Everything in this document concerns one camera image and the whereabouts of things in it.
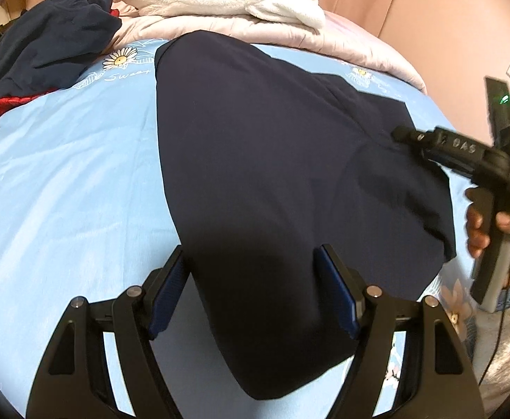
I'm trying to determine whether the black cable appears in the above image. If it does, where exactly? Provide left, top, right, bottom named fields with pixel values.
left=478, top=153, right=510, bottom=387

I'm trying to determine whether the navy and red garment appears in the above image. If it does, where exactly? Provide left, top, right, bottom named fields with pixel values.
left=0, top=0, right=122, bottom=112

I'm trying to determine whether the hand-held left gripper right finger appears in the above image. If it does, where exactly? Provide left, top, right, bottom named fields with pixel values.
left=314, top=243, right=487, bottom=419

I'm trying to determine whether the navy zip jacket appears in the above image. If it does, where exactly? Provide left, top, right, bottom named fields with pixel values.
left=154, top=30, right=459, bottom=400

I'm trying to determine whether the light blue floral bed sheet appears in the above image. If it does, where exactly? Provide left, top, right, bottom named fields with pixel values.
left=0, top=37, right=483, bottom=419

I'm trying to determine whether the pale pink quilt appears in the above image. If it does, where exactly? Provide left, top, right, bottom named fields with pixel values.
left=107, top=11, right=428, bottom=94

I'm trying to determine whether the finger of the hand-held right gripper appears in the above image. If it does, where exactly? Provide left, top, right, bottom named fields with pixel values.
left=390, top=125, right=439, bottom=160

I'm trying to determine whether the person's right hand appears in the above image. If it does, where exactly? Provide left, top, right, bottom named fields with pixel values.
left=464, top=203, right=510, bottom=289

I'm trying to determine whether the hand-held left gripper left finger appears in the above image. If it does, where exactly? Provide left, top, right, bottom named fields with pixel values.
left=25, top=244, right=190, bottom=419

